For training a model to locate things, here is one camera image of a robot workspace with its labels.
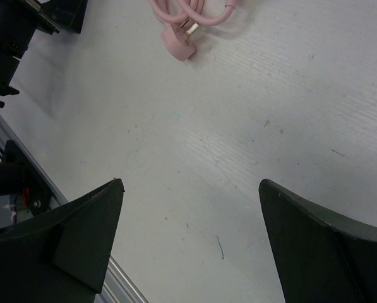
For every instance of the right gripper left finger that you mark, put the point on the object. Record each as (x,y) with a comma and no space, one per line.
(61,255)

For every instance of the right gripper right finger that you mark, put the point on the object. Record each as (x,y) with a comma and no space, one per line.
(320,255)

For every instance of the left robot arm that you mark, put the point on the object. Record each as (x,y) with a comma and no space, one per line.
(19,20)

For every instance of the aluminium front rail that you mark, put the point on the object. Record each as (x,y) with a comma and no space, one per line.
(117,286)

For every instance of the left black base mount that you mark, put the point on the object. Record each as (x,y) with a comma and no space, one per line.
(19,176)

